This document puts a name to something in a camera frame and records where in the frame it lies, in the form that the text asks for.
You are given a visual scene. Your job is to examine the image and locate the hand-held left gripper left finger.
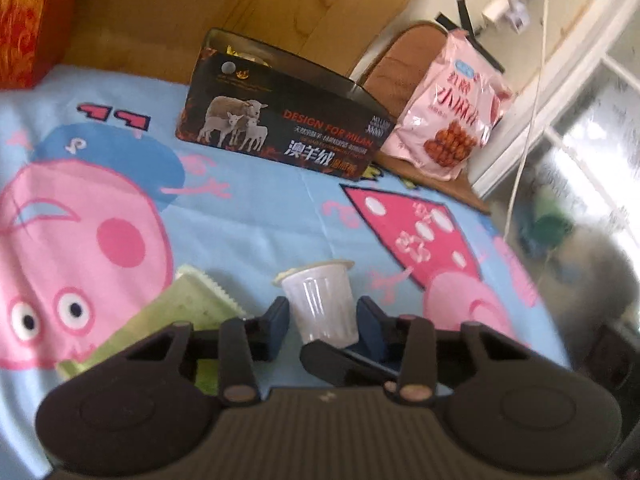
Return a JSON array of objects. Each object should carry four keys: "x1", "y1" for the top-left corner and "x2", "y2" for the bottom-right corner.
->
[{"x1": 124, "y1": 296, "x2": 292, "y2": 407}]

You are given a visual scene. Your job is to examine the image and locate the yellow wrapped snack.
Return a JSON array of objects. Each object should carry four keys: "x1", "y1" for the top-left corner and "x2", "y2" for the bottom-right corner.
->
[{"x1": 224, "y1": 45, "x2": 274, "y2": 67}]

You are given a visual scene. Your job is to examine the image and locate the brown cushioned chair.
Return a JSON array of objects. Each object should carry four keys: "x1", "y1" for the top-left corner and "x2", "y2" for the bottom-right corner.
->
[{"x1": 350, "y1": 21, "x2": 493, "y2": 217}]

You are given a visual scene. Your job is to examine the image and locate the white plastic jelly cup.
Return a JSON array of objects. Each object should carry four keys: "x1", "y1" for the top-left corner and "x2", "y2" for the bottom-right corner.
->
[{"x1": 272, "y1": 259, "x2": 359, "y2": 351}]

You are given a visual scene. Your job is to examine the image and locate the pink snack bag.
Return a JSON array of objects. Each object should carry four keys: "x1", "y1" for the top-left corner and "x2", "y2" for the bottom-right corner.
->
[{"x1": 381, "y1": 30, "x2": 514, "y2": 182}]

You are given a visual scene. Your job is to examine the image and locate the black box with sheep print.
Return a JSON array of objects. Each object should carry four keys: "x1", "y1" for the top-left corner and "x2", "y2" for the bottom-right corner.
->
[{"x1": 175, "y1": 28, "x2": 396, "y2": 182}]

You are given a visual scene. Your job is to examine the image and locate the white window frame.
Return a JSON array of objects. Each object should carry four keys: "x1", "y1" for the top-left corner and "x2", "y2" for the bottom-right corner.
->
[{"x1": 471, "y1": 0, "x2": 640, "y2": 202}]

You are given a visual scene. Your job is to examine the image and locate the white cable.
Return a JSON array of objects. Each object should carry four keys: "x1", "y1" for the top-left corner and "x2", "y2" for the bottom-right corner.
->
[{"x1": 502, "y1": 0, "x2": 552, "y2": 241}]

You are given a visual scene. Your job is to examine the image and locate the black metal stand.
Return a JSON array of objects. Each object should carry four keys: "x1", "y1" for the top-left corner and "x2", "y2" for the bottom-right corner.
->
[{"x1": 434, "y1": 0, "x2": 507, "y2": 73}]

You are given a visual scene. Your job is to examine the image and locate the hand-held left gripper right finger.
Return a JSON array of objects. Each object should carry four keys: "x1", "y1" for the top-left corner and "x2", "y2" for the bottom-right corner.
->
[{"x1": 300, "y1": 296, "x2": 533, "y2": 405}]

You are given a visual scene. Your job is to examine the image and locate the red patterned pillow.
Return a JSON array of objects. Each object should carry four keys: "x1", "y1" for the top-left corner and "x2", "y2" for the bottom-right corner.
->
[{"x1": 0, "y1": 0, "x2": 97, "y2": 91}]

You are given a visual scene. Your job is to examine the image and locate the green snack packet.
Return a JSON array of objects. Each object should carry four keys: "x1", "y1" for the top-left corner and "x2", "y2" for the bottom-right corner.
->
[{"x1": 55, "y1": 264, "x2": 252, "y2": 396}]

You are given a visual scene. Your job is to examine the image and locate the printed cartoon blanket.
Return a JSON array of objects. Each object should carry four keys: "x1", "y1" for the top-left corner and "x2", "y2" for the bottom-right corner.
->
[{"x1": 0, "y1": 62, "x2": 575, "y2": 461}]

